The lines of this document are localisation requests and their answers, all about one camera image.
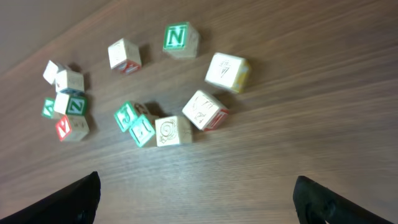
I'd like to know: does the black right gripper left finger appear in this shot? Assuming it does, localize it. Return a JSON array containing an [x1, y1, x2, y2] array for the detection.
[[1, 171, 101, 224]]

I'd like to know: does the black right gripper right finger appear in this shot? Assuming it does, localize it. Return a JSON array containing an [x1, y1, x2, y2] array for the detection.
[[293, 175, 392, 224]]

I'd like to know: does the green J letter block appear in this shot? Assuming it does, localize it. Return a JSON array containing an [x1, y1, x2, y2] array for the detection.
[[114, 101, 150, 133]]

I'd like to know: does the yellow edged picture block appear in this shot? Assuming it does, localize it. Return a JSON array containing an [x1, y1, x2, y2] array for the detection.
[[205, 52, 251, 93]]

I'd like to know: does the red V letter block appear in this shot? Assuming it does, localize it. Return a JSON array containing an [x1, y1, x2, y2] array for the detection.
[[55, 115, 90, 142]]

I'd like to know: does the green E letter block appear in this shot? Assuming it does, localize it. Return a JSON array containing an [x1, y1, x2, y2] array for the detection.
[[129, 114, 157, 148]]

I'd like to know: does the green A letter block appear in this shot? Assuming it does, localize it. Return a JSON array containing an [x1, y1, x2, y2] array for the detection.
[[41, 98, 62, 119]]

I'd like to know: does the green Z side block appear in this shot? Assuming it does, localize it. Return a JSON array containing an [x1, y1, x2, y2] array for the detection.
[[54, 93, 88, 116]]

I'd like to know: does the snail picture blue block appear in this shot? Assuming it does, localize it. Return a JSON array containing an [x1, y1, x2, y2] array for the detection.
[[155, 116, 193, 147]]

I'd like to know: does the block with blue side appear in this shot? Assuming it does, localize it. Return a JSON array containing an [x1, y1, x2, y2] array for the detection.
[[55, 70, 85, 95]]

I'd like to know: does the plain top far-left block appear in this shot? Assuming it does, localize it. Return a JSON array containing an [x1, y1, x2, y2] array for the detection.
[[43, 60, 69, 85]]

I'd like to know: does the block with red side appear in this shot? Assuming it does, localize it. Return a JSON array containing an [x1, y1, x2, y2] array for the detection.
[[108, 38, 142, 74]]

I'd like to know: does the green N letter block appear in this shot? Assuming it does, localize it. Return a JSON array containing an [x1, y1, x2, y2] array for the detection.
[[163, 21, 200, 59]]

